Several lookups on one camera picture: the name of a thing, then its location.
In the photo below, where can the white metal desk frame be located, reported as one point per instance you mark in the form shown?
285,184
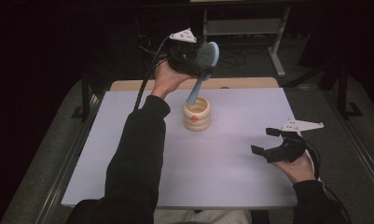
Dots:
246,27

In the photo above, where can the person's right hand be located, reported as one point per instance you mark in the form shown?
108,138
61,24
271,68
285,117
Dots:
295,171

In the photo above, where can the pale lavender table cover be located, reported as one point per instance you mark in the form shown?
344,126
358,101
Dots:
231,168

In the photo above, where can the person's left hand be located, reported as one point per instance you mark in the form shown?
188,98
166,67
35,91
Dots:
167,81

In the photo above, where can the cream ribbed cup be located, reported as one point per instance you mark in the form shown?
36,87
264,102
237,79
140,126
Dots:
196,118

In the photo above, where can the black metal stand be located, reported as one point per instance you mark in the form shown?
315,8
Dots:
344,93
85,96

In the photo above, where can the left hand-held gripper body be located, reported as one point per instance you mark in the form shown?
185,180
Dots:
184,57

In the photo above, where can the light blue hairbrush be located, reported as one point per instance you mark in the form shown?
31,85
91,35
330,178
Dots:
206,56

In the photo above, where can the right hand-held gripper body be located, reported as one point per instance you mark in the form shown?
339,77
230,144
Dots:
287,149

